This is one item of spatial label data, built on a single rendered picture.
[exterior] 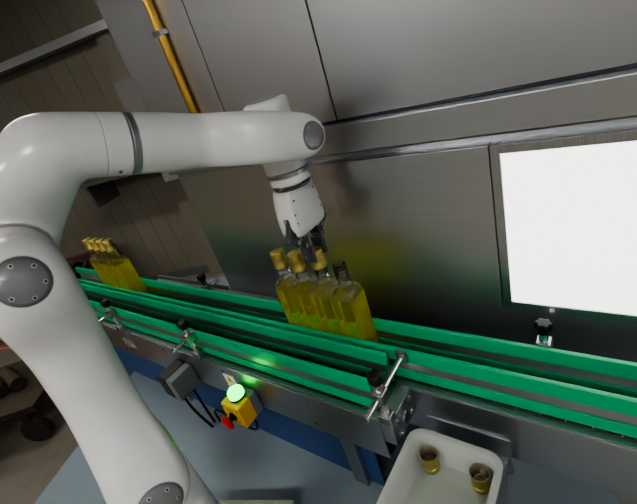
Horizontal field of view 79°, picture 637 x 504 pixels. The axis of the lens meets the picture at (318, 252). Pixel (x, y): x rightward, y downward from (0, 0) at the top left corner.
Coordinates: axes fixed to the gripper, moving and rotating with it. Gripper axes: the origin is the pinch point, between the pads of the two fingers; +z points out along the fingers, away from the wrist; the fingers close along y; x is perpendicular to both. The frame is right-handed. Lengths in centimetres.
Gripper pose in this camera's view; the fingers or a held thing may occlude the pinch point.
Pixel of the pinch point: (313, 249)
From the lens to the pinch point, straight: 84.0
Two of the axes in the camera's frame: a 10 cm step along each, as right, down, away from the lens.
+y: -5.5, 5.2, -6.6
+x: 7.9, 0.5, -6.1
